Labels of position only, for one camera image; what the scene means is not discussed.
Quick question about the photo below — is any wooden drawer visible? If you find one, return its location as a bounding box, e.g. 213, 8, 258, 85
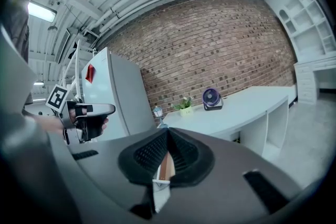
153, 152, 176, 215

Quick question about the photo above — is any person's left forearm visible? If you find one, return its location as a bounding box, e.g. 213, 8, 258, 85
33, 114, 65, 135

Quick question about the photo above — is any white metal shelf rack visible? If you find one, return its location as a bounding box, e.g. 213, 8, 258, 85
59, 39, 82, 103

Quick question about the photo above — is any purple desk fan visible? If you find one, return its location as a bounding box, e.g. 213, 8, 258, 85
202, 88, 225, 111

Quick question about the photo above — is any white refrigerator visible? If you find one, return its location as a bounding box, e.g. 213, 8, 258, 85
80, 47, 159, 143

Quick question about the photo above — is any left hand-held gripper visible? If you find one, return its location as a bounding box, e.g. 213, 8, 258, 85
46, 84, 116, 144

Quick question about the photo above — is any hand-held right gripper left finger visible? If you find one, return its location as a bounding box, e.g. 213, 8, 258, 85
67, 127, 169, 224

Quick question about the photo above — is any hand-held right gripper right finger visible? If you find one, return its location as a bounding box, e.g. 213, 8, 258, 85
157, 127, 302, 224

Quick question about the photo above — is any potted green plant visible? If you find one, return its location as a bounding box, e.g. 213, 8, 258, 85
171, 96, 195, 117

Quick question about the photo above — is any white bookcase cabinet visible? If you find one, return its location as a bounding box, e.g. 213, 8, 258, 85
277, 0, 336, 106

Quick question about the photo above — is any blue lantern lamp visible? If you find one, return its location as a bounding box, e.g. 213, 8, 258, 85
153, 105, 169, 129

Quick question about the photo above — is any white desk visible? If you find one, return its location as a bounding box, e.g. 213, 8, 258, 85
160, 86, 290, 158

